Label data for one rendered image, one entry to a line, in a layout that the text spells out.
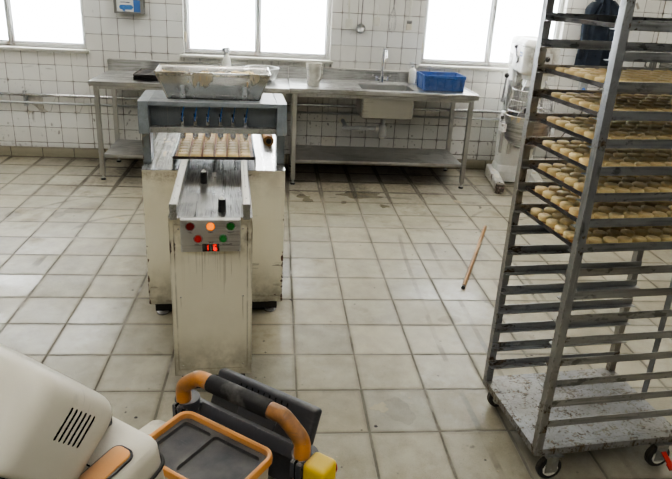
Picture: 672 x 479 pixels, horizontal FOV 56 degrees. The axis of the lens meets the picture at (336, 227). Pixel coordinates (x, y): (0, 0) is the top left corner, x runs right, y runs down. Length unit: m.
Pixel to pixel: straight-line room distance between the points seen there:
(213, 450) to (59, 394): 0.55
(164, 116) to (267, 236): 0.81
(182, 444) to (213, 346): 1.60
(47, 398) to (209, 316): 2.05
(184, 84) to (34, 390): 2.57
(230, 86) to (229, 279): 1.02
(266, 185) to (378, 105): 2.75
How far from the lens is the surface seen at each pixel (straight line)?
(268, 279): 3.51
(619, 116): 2.21
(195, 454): 1.29
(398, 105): 5.93
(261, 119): 3.31
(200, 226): 2.61
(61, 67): 6.73
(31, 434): 0.81
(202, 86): 3.25
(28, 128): 6.95
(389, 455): 2.71
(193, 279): 2.74
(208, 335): 2.87
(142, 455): 0.91
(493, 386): 2.94
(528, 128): 2.54
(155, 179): 3.32
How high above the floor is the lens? 1.75
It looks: 21 degrees down
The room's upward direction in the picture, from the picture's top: 3 degrees clockwise
